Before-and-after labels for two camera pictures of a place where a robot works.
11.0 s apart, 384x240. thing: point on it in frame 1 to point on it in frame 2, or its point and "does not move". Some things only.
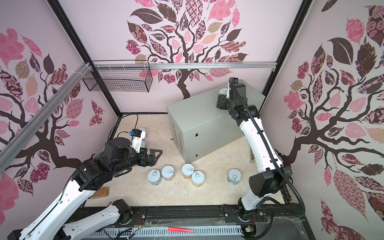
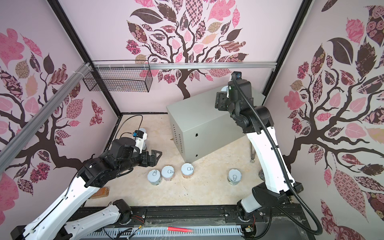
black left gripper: [152, 161] does not move
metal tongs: [252, 156] does not move
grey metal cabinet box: [198, 128] does not move
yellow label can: [198, 178] to [224, 89]
